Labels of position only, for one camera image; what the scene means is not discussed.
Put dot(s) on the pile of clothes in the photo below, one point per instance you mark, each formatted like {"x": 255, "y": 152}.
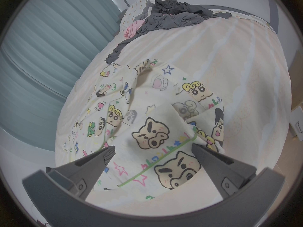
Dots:
{"x": 170, "y": 20}

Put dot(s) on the white printed pillow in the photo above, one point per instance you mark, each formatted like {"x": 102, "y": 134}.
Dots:
{"x": 135, "y": 10}

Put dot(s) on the bed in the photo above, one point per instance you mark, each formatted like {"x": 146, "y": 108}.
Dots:
{"x": 236, "y": 79}

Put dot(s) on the blue-green curtain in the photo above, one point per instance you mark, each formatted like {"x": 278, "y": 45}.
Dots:
{"x": 47, "y": 55}

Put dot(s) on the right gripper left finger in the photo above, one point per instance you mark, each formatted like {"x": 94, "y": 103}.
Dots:
{"x": 87, "y": 171}

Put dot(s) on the grey bedside table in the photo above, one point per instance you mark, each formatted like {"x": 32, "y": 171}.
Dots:
{"x": 122, "y": 15}

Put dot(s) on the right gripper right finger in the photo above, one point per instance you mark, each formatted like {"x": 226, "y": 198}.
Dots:
{"x": 222, "y": 174}

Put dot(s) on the white wooden cabinet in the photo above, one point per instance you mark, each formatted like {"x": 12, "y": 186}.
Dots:
{"x": 298, "y": 117}

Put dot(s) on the white printed pyjama top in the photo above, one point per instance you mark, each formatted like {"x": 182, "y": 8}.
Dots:
{"x": 153, "y": 126}

